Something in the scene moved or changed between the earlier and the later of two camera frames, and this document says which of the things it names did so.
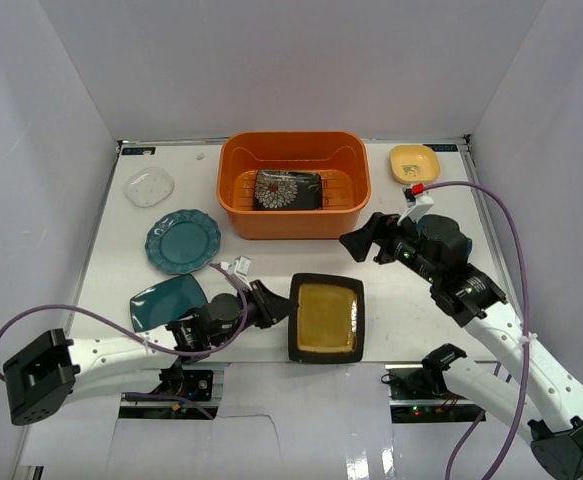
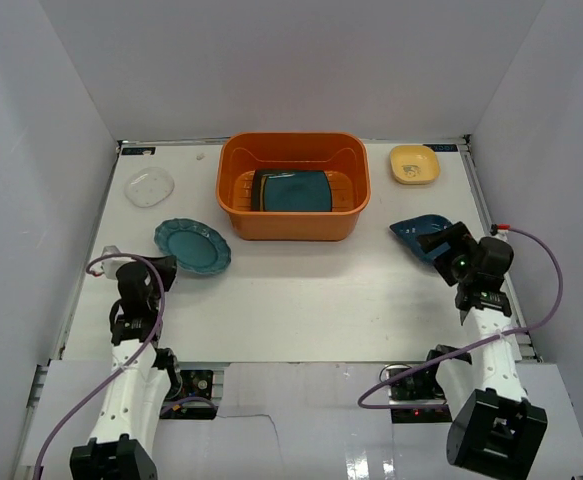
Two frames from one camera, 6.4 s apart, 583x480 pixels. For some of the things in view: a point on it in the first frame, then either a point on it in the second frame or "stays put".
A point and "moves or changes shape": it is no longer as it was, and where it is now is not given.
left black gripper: [261, 305] to [160, 267]
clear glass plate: [149, 186] stays put
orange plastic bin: [292, 185] stays put
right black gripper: [380, 228] to [459, 239]
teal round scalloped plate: [183, 241] moves or changes shape
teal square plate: [157, 305] to [295, 191]
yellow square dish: [414, 164] stays put
